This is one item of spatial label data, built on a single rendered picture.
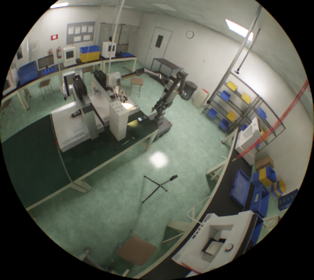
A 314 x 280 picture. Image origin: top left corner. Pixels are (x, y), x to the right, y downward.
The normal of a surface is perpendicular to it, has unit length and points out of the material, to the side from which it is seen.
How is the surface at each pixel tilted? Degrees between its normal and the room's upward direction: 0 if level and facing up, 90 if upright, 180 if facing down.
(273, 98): 90
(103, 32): 90
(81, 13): 90
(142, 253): 2
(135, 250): 1
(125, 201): 0
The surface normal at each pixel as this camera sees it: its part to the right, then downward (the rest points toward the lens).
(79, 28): 0.68, 0.65
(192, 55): -0.67, 0.40
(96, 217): 0.28, -0.65
